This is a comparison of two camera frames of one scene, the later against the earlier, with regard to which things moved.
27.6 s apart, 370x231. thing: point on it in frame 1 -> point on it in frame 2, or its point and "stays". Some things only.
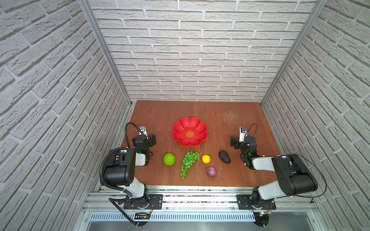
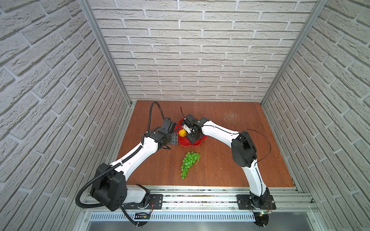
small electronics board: [142, 215] stays
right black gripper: [236, 146] -> [191, 138]
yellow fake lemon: [205, 159] -> [182, 133]
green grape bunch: [190, 158] stays
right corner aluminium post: [314, 13] stays
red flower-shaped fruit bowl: [190, 131] stays
